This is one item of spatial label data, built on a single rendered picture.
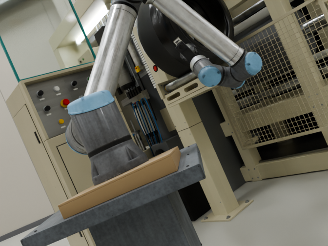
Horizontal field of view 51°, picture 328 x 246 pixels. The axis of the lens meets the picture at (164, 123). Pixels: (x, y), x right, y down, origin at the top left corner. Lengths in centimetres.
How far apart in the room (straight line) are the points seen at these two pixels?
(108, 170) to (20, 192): 507
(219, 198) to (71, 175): 94
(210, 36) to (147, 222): 78
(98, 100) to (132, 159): 21
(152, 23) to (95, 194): 119
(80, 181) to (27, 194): 395
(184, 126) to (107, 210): 141
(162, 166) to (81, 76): 154
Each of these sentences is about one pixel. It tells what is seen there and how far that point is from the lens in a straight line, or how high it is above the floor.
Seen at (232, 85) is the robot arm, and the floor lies 75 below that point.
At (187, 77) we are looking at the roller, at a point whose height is 89.
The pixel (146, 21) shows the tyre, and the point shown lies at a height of 126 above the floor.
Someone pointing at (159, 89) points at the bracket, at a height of 91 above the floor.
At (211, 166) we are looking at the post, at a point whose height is 33.
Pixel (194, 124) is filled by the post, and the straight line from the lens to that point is 223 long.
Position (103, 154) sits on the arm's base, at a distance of 105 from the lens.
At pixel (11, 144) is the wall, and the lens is 601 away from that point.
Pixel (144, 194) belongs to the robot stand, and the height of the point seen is 58.
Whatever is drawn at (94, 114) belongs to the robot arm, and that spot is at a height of 83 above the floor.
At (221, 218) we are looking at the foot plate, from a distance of 229.
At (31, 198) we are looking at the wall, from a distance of 601.
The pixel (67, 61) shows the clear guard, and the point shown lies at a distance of 231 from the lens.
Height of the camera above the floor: 73
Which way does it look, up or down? level
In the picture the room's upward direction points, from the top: 24 degrees counter-clockwise
